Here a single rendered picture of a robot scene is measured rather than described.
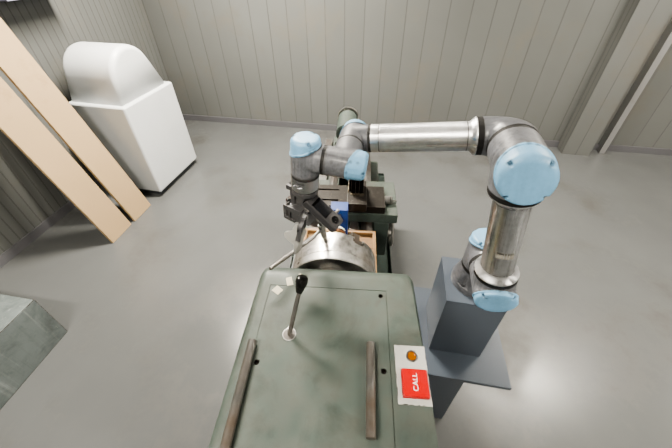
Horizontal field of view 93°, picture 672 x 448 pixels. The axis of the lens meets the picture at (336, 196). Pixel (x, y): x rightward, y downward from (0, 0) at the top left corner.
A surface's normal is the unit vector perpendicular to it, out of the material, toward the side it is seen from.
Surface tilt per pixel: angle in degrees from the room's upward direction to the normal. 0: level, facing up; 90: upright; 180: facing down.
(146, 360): 0
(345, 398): 0
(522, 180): 83
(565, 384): 0
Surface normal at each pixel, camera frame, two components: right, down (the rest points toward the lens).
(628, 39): -0.17, 0.62
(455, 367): -0.01, -0.77
